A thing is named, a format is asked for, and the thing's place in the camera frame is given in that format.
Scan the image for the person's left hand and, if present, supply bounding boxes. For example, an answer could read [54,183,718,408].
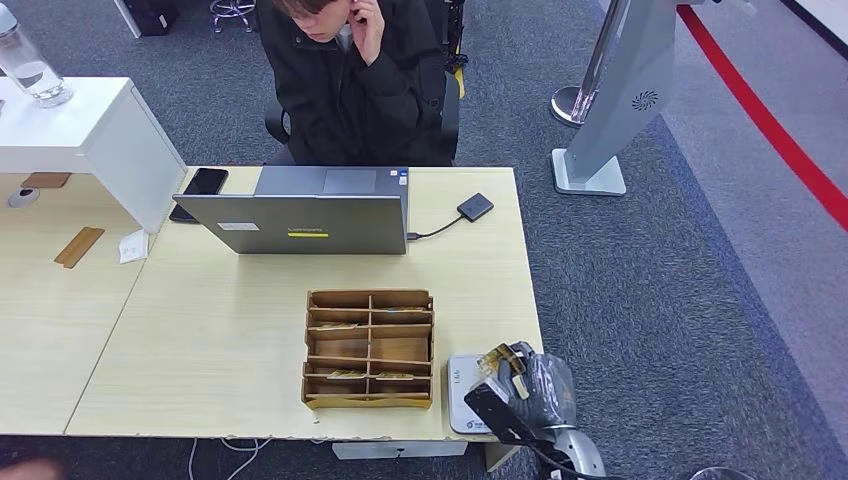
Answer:
[349,0,388,66]

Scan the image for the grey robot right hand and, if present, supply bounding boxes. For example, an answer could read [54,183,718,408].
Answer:
[493,341,578,433]

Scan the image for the person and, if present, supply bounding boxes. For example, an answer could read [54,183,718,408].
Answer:
[254,0,458,167]

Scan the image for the white card reader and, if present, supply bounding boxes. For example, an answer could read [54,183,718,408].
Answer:
[447,354,496,437]

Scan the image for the wooden card organizer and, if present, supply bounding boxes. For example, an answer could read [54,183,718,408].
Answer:
[301,288,437,410]

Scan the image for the black equipment behind chair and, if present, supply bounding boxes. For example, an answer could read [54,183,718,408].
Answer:
[443,0,470,73]

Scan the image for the chrome stool base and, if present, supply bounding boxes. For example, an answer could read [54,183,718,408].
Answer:
[209,0,256,33]

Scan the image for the white box under desk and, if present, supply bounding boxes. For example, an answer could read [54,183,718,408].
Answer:
[331,440,470,460]

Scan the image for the round grey base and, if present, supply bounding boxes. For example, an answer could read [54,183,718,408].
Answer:
[688,465,760,480]

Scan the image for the black external drive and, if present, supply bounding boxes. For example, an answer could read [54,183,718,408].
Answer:
[456,192,496,223]

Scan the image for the grey laptop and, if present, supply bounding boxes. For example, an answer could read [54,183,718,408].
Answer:
[172,164,411,256]

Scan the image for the black case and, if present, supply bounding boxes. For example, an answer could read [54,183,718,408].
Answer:
[124,0,179,36]

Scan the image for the black smartphone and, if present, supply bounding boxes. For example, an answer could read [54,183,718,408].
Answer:
[168,167,230,225]

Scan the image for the white furniture leg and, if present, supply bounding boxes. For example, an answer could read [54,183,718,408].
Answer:
[112,0,142,38]

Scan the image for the grey kiosk stand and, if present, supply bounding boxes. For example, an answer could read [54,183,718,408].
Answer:
[551,0,680,197]

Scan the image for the white box shelf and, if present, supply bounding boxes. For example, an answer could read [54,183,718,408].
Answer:
[0,76,188,235]

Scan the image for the white paper tag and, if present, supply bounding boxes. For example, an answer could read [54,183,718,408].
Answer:
[117,229,150,265]

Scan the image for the clear water bottle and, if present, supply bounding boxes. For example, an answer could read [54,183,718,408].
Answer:
[0,3,75,109]

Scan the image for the brown square coaster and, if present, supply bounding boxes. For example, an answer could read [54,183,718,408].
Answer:
[19,171,72,190]

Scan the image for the brown wooden strip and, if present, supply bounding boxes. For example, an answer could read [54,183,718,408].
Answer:
[53,226,106,270]

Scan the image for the blurry pinkish object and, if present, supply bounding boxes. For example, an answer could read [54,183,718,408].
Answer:
[0,458,64,480]

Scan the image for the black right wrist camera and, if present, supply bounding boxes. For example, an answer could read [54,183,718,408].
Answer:
[463,382,541,446]

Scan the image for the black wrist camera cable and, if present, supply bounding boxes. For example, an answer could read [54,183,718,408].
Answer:
[526,440,627,480]

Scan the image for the black drive cable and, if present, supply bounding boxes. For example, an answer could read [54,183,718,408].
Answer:
[405,215,465,241]

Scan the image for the chrome stanchion post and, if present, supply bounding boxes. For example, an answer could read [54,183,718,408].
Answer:
[549,0,631,128]

